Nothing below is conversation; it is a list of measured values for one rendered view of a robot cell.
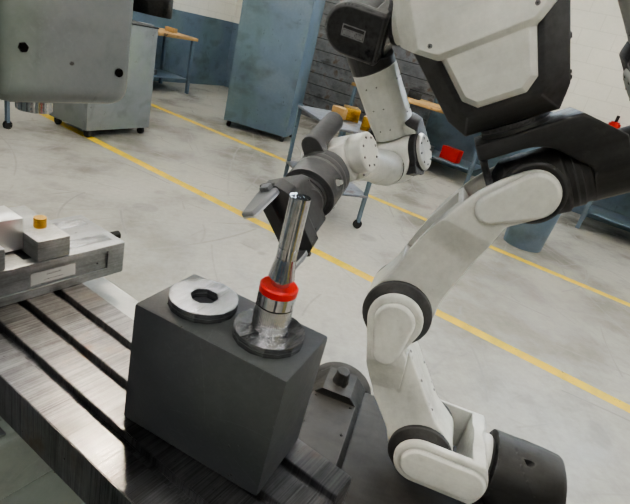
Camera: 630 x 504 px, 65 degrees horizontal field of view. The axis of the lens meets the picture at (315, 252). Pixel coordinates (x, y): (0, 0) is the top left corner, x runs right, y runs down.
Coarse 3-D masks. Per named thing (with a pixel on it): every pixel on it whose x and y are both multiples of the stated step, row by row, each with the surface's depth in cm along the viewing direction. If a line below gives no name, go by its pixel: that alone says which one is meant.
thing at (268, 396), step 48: (192, 288) 66; (144, 336) 63; (192, 336) 59; (240, 336) 58; (288, 336) 61; (144, 384) 65; (192, 384) 61; (240, 384) 58; (288, 384) 56; (192, 432) 64; (240, 432) 60; (288, 432) 65; (240, 480) 63
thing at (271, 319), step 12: (264, 300) 58; (264, 312) 58; (276, 312) 58; (288, 312) 59; (252, 324) 60; (264, 324) 59; (276, 324) 59; (288, 324) 60; (264, 336) 59; (276, 336) 60
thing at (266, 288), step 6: (264, 282) 58; (270, 282) 59; (294, 282) 60; (264, 288) 58; (270, 288) 58; (276, 288) 58; (288, 288) 59; (294, 288) 59; (264, 294) 58; (270, 294) 57; (276, 294) 57; (282, 294) 57; (288, 294) 57; (294, 294) 58; (276, 300) 57; (282, 300) 57; (288, 300) 58
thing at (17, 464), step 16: (96, 288) 110; (112, 288) 111; (112, 304) 106; (128, 304) 107; (0, 416) 74; (0, 448) 70; (16, 448) 72; (0, 464) 71; (16, 464) 74; (32, 464) 76; (0, 480) 73; (16, 480) 75; (32, 480) 78; (0, 496) 74
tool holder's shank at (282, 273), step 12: (288, 204) 54; (300, 204) 54; (288, 216) 55; (300, 216) 54; (288, 228) 55; (300, 228) 55; (288, 240) 55; (300, 240) 56; (288, 252) 56; (276, 264) 57; (288, 264) 57; (276, 276) 57; (288, 276) 57
